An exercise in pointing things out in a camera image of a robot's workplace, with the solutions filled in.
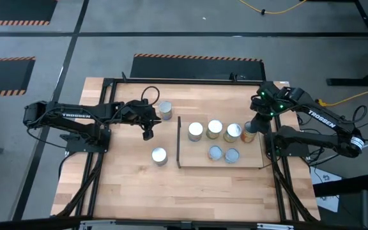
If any yellow extension cable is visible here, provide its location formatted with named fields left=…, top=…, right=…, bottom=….
left=318, top=82, right=368, bottom=108
left=238, top=0, right=308, bottom=16

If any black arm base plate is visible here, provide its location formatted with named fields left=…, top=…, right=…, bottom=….
left=264, top=131, right=310, bottom=158
left=59, top=126, right=111, bottom=153

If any tall peaches can blue label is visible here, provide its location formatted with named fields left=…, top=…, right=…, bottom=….
left=158, top=100, right=173, bottom=121

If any tall can yellow orange label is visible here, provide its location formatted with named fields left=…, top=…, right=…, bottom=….
left=240, top=120, right=257, bottom=144

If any white paper sheet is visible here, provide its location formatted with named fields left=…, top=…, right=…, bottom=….
left=309, top=165, right=343, bottom=213

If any silver frame bracket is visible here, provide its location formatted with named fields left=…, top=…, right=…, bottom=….
left=256, top=222, right=295, bottom=230
left=80, top=219, right=117, bottom=230

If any black aluminium table frame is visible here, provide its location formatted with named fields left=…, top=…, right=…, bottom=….
left=51, top=72, right=321, bottom=224

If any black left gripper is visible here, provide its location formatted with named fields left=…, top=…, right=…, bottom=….
left=125, top=98, right=163, bottom=142

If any wooden shelf board black frame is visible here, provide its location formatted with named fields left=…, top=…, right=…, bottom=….
left=176, top=116, right=265, bottom=169

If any tall oranges can green label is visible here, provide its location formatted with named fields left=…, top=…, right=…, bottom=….
left=206, top=119, right=224, bottom=140

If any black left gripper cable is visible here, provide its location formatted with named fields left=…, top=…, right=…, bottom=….
left=140, top=85, right=160, bottom=108

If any black crossbar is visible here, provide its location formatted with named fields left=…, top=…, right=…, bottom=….
left=0, top=216, right=368, bottom=230

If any tall berries can blue label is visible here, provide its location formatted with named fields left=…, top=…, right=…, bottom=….
left=151, top=146, right=169, bottom=167

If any tall can multicoloured label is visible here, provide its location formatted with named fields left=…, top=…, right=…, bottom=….
left=187, top=121, right=204, bottom=142

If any short can teal orange label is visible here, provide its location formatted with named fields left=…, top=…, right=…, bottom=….
left=208, top=145, right=224, bottom=162

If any black mat orange hazard stripe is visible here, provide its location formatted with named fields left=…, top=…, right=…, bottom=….
left=0, top=0, right=58, bottom=26
left=129, top=53, right=266, bottom=81
left=0, top=56, right=36, bottom=98

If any black desk leg frame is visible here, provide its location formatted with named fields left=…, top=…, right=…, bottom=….
left=326, top=0, right=368, bottom=87

